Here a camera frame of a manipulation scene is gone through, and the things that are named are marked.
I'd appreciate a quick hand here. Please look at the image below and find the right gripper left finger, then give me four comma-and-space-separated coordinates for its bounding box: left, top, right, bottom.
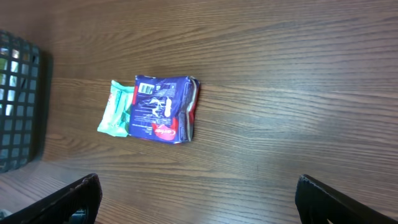
1, 173, 103, 224

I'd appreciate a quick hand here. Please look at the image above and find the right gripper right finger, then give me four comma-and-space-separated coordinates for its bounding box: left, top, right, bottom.
295, 174, 397, 224

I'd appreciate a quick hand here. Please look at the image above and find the teal wet wipes pack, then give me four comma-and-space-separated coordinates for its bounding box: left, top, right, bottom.
97, 80, 134, 137

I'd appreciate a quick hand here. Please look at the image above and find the purple sanitary pad pack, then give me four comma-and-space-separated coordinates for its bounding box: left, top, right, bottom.
129, 75, 200, 144

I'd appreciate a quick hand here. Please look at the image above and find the grey plastic shopping basket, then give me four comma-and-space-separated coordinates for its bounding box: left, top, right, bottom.
1, 30, 40, 173

